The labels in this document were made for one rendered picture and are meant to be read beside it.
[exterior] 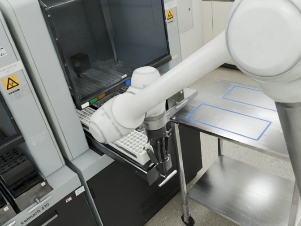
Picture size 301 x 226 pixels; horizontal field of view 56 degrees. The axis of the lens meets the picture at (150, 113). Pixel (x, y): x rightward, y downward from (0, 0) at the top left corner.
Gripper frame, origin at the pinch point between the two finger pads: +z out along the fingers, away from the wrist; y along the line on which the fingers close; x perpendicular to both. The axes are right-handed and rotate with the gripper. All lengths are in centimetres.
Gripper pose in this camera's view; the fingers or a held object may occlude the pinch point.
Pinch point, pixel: (162, 166)
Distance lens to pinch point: 111.8
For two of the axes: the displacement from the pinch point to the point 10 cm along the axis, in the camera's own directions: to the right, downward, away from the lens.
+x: 6.9, 2.9, -6.6
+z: 1.6, 8.3, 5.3
